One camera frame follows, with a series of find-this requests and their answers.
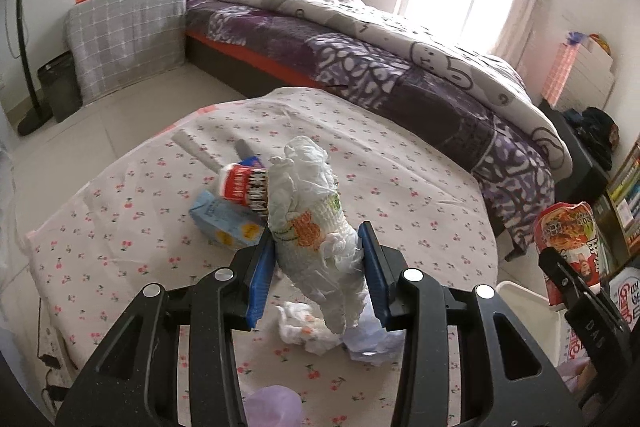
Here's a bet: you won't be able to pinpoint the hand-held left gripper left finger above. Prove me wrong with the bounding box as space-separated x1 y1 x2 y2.
55 227 276 427

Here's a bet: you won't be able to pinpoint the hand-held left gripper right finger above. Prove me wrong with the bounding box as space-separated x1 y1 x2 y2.
357 221 586 427

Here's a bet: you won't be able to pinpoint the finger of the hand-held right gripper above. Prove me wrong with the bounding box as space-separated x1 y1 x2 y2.
539 248 608 303

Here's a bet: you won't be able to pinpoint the red snack bag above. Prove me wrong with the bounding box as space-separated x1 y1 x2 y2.
532 202 613 310

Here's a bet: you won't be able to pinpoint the white plastic bin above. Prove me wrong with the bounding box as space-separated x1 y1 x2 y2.
495 281 573 368

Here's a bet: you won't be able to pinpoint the white plastic bag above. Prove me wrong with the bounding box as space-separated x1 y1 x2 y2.
267 136 373 334

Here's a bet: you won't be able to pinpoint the black trash bin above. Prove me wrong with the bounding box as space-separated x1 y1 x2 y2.
37 52 83 124

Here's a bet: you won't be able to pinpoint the wooden bookshelf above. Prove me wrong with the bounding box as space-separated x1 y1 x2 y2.
592 152 640 278

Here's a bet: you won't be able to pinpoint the light blue carton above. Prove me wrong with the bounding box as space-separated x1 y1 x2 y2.
189 189 266 250

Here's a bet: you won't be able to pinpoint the crumpled white tissue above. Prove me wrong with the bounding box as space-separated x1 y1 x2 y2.
275 301 346 355

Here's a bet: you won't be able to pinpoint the red and white snack packet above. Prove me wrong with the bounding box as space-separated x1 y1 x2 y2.
216 162 271 220

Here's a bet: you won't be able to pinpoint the rows of books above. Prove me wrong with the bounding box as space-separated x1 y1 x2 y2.
607 154 640 233

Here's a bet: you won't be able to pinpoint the black cabinet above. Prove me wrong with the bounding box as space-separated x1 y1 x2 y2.
537 99 611 208

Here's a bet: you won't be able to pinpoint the dark clothes pile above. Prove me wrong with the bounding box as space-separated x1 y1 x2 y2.
562 107 621 172

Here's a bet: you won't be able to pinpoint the floral tablecloth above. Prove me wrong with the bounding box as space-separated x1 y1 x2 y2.
25 87 501 427

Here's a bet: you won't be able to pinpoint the white drawer cabinet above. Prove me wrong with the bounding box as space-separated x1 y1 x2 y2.
542 39 616 112

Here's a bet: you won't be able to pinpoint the white power strip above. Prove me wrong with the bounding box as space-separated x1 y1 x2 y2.
37 324 76 383

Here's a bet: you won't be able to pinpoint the purple patchwork bedspread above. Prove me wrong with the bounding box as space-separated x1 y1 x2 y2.
186 0 556 253

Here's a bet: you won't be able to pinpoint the white printed duvet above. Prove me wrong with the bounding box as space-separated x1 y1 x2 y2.
190 0 573 178

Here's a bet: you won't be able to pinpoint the black standing fan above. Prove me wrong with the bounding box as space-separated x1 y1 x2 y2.
0 0 55 136

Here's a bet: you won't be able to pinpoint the grey checked cloth cover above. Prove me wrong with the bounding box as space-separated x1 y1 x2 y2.
65 0 190 105

